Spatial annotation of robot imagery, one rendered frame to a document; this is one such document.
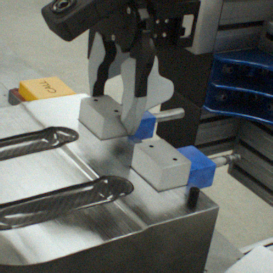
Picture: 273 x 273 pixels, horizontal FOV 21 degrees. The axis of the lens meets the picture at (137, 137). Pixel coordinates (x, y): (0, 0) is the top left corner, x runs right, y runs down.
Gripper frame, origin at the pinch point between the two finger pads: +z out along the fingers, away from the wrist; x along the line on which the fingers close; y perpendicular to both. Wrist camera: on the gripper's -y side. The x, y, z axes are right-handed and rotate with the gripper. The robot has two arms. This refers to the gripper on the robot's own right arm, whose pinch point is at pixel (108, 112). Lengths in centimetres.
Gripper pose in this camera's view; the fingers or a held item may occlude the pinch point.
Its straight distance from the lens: 81.6
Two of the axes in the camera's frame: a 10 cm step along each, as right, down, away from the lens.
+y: 8.2, -1.6, 5.5
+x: -5.5, -4.7, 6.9
